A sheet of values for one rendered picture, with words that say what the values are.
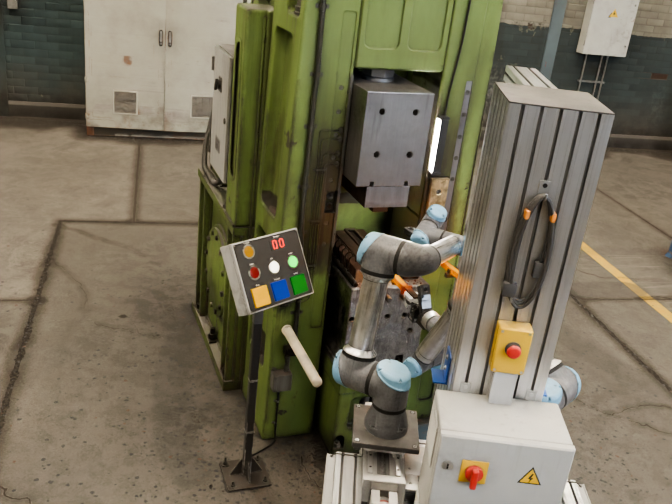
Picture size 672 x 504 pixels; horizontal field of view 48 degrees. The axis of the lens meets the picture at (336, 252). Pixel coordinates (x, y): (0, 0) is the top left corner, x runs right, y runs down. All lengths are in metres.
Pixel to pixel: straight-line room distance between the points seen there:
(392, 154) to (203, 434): 1.67
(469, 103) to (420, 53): 0.34
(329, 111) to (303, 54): 0.26
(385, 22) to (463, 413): 1.75
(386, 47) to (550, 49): 7.00
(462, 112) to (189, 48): 5.25
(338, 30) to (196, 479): 2.05
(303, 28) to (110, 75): 5.48
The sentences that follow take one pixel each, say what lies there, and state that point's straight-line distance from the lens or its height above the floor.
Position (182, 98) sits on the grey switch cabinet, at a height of 0.47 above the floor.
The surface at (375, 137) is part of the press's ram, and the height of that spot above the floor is 1.58.
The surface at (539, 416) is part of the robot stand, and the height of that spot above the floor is 1.23.
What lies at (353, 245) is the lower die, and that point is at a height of 0.99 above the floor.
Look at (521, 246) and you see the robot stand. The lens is 1.97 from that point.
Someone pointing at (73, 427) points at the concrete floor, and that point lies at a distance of 3.99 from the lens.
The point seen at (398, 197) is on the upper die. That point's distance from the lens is 3.29.
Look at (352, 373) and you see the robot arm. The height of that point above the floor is 1.01.
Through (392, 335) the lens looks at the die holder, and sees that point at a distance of 3.53.
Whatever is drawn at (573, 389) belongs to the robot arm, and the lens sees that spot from 2.75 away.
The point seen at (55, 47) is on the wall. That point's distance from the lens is 9.10.
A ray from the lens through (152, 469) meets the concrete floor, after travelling 3.71.
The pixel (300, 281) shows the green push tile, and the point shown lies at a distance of 3.10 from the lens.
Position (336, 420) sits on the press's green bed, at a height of 0.21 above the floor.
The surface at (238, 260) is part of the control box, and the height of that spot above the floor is 1.14.
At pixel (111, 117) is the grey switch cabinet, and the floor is 0.22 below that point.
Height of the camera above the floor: 2.37
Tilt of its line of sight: 23 degrees down
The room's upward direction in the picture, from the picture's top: 7 degrees clockwise
